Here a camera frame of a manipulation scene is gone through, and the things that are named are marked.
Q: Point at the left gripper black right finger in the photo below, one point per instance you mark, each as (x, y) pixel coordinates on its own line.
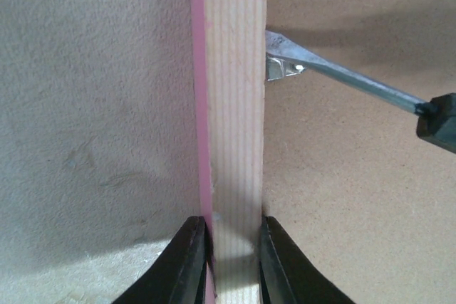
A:
(286, 275)

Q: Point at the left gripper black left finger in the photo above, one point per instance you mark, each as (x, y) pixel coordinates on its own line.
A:
(179, 273)

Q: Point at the yellow handled screwdriver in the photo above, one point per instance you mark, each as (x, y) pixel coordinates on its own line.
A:
(436, 118)

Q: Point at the pink picture frame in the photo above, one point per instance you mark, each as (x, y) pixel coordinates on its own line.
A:
(229, 60)

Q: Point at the metal retaining clip left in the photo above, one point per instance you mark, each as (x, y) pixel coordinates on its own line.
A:
(277, 68)

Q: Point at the brown frame backing board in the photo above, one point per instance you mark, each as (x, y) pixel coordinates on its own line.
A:
(370, 204)

